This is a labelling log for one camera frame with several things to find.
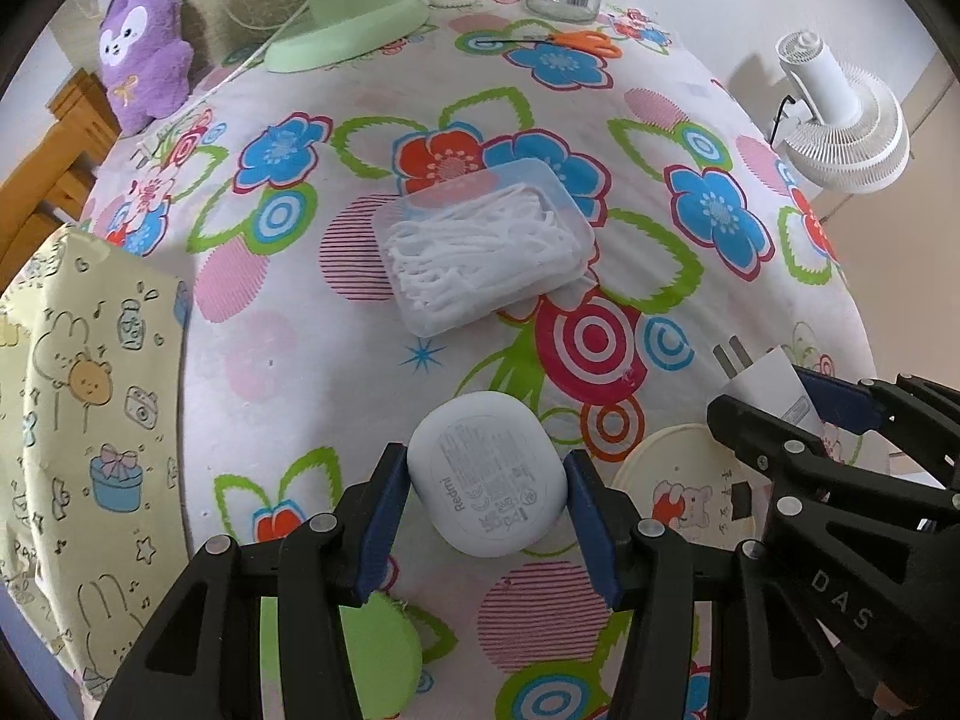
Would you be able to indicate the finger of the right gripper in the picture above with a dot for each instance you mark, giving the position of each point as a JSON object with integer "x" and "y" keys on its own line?
{"x": 872, "y": 557}
{"x": 917, "y": 415}

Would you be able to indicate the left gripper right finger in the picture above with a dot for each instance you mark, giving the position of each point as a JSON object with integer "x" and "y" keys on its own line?
{"x": 771, "y": 660}

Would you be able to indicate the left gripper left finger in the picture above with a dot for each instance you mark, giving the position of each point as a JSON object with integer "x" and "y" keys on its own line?
{"x": 199, "y": 655}

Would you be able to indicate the white 45W charger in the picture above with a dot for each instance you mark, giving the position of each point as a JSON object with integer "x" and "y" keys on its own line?
{"x": 768, "y": 383}

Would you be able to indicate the white Redmi earbuds case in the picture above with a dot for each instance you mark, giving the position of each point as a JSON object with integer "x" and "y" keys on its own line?
{"x": 487, "y": 474}

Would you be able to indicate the green round case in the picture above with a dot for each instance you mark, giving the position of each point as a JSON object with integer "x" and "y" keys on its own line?
{"x": 383, "y": 647}

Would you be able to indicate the cream round cartoon item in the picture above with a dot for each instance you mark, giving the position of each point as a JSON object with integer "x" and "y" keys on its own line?
{"x": 684, "y": 479}

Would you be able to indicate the white clip fan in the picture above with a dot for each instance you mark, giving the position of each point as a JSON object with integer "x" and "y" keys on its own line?
{"x": 842, "y": 128}

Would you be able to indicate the yellow cartoon fabric basket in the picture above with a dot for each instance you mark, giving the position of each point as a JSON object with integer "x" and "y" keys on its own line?
{"x": 92, "y": 524}

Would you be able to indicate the clear floss pick box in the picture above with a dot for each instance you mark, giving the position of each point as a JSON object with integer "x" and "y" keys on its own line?
{"x": 458, "y": 251}

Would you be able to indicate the wooden bed headboard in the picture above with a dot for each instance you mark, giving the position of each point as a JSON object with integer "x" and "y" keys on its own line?
{"x": 56, "y": 175}

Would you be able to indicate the purple plush toy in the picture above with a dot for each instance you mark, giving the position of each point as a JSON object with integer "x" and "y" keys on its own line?
{"x": 144, "y": 61}

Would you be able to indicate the orange handled scissors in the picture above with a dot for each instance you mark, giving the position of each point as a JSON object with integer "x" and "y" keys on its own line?
{"x": 591, "y": 42}

